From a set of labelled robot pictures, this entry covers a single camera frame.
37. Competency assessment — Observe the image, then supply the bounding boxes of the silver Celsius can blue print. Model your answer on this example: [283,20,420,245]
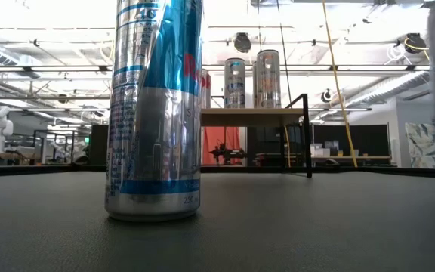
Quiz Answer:
[223,57,246,110]

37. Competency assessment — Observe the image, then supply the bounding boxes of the silver Celsius can orange print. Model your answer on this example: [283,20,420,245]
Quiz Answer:
[252,60,258,110]

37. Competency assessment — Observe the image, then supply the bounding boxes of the slim silver can red print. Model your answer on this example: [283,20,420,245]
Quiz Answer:
[255,49,282,110]

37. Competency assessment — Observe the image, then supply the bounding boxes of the wooden shelf black metal legs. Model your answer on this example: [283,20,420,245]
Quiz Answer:
[201,93,313,179]

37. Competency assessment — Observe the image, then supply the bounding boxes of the orange fabric panel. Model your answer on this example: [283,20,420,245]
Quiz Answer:
[201,126,247,166]

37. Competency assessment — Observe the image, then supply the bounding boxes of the small black robot device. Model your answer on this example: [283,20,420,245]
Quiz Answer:
[208,142,248,164]

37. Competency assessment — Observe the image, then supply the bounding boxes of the Red Bull Sugarfree can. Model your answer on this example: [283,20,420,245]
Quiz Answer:
[103,0,204,223]

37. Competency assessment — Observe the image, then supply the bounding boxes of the black table mat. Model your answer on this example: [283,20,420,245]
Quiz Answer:
[0,170,435,272]

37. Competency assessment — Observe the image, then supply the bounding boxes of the black box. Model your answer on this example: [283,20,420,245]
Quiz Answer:
[88,123,110,166]

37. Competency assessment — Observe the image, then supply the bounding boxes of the white teal patterned tarp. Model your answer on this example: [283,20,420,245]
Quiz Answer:
[405,121,435,170]

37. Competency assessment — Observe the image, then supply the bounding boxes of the short yellow cable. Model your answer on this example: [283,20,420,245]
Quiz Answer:
[283,124,292,168]

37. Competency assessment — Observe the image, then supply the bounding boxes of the black ceiling cord reel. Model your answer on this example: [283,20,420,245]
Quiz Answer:
[319,88,334,104]
[233,32,252,54]
[393,32,429,54]

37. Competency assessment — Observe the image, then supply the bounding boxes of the long yellow cable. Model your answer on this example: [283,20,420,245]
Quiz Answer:
[321,0,359,168]

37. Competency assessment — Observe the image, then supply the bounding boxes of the silver ventilation duct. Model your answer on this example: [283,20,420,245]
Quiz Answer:
[368,70,432,100]

